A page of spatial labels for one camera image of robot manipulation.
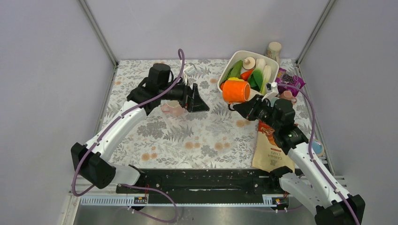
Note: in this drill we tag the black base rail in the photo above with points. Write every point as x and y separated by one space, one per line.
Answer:
250 181

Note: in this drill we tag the white rectangular bin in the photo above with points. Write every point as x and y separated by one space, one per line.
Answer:
241 55

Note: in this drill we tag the floral patterned tablecloth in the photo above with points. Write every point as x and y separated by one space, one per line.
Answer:
218 138

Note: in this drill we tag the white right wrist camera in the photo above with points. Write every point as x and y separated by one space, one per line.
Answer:
272 91

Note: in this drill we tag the cassava chips bag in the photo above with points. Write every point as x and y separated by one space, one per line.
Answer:
268 156

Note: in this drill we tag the white green bok choy toy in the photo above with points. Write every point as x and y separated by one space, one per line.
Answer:
260 76

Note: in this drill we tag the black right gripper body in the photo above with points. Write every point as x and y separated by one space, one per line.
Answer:
260 110

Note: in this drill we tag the purple snack packet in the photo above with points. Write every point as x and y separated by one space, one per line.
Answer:
293 80

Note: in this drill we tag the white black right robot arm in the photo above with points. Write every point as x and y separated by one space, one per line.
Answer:
328 201

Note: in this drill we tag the pink white mug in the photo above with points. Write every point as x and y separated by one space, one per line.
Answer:
172 108

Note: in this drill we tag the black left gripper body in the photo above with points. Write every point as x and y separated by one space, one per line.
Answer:
179 93

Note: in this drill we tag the orange carrot toy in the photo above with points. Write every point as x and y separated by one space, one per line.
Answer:
245 75

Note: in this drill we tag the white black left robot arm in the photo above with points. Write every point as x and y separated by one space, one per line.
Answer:
91 159

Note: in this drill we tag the beige mushroom toy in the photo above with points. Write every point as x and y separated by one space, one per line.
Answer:
249 63

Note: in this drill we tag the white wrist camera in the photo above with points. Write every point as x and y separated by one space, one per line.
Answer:
272 91
189 70

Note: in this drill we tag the orange mug black handle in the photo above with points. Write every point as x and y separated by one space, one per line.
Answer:
236 91

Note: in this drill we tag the small pink cup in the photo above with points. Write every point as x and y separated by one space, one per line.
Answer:
288 95

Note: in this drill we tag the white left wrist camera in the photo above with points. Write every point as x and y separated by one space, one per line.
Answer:
189 70

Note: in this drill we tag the beige patterned cup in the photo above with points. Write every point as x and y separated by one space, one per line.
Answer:
273 51

